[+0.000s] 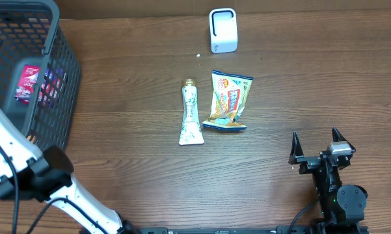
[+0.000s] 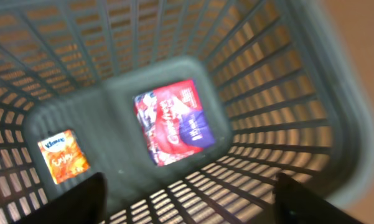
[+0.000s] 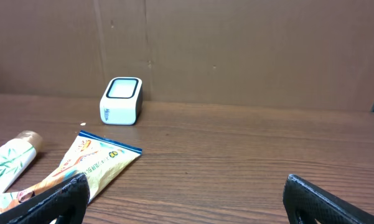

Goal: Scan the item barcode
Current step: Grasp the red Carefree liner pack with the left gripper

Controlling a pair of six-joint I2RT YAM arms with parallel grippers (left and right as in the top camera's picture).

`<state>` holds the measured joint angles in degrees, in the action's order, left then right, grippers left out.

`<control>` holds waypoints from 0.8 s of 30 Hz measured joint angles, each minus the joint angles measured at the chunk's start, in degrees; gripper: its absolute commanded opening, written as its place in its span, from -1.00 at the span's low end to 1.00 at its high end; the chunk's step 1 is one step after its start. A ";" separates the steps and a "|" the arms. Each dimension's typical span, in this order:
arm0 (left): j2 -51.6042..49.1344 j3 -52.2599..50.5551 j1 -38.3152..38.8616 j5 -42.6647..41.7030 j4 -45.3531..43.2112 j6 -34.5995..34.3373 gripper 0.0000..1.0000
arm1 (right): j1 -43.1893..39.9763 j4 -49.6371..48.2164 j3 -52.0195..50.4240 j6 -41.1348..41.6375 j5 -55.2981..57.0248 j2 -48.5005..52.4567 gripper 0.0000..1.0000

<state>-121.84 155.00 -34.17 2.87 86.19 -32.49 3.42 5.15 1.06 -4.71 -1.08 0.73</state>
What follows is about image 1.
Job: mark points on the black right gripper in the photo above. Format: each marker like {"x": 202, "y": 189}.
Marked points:
{"x": 308, "y": 163}

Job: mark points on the beige orange snack bag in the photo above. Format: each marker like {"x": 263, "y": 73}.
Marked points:
{"x": 230, "y": 93}

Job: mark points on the pink purple pad package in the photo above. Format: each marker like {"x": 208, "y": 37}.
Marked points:
{"x": 28, "y": 79}

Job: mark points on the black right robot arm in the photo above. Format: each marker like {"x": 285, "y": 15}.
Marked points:
{"x": 342, "y": 206}

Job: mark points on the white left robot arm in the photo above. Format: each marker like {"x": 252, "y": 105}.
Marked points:
{"x": 27, "y": 172}

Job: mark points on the white barcode scanner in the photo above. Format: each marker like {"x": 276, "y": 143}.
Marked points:
{"x": 223, "y": 30}

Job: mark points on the white floral tube gold cap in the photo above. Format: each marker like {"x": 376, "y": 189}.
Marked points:
{"x": 191, "y": 133}

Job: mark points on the dark grey plastic basket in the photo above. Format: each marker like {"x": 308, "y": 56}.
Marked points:
{"x": 30, "y": 35}

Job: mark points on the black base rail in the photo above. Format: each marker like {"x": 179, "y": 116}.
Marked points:
{"x": 269, "y": 230}

